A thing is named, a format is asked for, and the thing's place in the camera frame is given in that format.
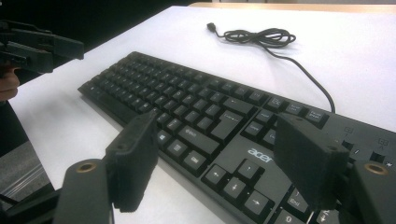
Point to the wooden table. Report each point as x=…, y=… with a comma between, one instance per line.
x=295, y=7

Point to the dark curtain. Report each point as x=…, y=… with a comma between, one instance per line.
x=93, y=18

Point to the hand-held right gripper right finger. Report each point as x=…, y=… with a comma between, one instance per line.
x=308, y=155

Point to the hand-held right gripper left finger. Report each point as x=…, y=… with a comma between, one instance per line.
x=134, y=161

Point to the black computer keyboard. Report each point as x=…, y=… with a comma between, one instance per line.
x=199, y=102

